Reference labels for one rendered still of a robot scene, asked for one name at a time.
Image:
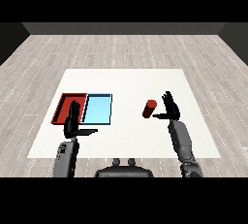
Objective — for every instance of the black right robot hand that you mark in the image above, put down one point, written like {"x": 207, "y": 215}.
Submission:
{"x": 172, "y": 109}

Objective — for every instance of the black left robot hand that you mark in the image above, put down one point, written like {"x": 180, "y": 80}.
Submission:
{"x": 71, "y": 123}

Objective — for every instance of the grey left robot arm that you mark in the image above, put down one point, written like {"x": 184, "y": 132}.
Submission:
{"x": 66, "y": 158}

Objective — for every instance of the red shallow open box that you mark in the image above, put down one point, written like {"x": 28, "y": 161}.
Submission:
{"x": 67, "y": 108}

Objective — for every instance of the small red can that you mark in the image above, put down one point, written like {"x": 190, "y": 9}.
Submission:
{"x": 149, "y": 108}

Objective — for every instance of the light blue shallow open box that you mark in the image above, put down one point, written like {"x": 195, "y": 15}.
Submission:
{"x": 97, "y": 109}

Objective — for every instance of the dark grey robot body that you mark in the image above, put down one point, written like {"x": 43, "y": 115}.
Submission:
{"x": 124, "y": 170}

